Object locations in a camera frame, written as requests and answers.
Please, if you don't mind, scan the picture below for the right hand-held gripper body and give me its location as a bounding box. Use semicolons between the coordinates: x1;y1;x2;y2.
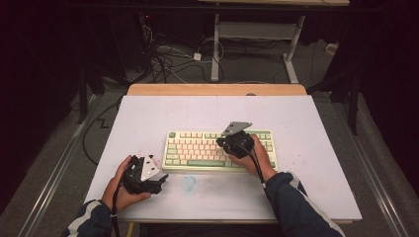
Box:
217;120;255;160

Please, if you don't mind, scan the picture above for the white metal desk frame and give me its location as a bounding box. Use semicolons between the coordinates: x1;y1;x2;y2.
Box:
210;13;305;84

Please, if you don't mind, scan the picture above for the white table mat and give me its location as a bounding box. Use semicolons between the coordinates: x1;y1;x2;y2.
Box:
83;94;364;222

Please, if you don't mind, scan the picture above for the person's left hand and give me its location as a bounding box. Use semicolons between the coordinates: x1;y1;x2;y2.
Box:
101;155;152;213

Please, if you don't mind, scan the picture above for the tangle of floor cables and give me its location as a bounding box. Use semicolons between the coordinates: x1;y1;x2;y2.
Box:
137;13;228;85

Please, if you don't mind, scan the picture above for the cream pink green keyboard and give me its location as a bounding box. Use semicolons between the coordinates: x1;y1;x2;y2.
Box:
161;128;280;174

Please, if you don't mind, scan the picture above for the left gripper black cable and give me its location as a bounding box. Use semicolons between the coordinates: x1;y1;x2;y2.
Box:
111;179;122;237

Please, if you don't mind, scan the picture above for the metal floor rail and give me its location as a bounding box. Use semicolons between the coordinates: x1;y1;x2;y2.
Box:
14;93;103;237
325;95;409;237

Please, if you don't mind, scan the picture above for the person's right hand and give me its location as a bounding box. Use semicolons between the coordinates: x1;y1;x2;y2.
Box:
227;133;279;183

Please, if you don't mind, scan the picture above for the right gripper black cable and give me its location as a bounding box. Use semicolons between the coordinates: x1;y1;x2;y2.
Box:
241;142;267;190

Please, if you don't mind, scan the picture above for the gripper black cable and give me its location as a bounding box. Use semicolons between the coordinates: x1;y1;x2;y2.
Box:
241;142;267;190
111;179;122;237

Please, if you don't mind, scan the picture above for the black stand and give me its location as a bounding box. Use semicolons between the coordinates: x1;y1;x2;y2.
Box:
307;65;362;136

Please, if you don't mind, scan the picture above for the wooden table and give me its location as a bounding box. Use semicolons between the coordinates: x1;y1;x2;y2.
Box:
118;83;354;226

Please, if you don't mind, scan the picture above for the black floor cable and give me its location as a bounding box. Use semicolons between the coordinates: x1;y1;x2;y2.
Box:
81;95;125;166

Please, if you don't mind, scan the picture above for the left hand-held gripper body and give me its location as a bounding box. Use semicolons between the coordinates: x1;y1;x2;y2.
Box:
122;154;169;196

